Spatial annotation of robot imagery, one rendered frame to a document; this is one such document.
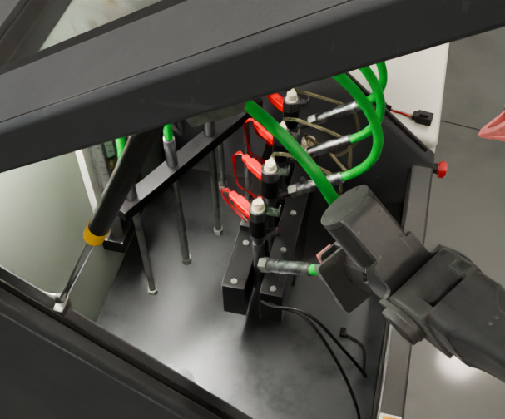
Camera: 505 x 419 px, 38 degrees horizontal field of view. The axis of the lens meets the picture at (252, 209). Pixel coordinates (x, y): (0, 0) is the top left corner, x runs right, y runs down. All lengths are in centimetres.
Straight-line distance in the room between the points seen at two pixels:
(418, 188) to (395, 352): 34
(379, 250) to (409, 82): 87
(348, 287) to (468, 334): 24
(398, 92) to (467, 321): 93
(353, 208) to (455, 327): 15
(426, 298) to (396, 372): 51
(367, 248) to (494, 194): 202
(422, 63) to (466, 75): 156
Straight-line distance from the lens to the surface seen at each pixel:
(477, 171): 274
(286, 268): 96
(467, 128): 288
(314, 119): 124
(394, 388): 113
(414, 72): 154
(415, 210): 132
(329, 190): 80
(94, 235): 63
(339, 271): 80
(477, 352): 60
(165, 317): 132
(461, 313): 61
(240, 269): 118
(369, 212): 67
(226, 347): 128
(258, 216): 106
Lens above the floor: 196
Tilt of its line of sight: 51 degrees down
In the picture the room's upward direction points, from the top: 1 degrees counter-clockwise
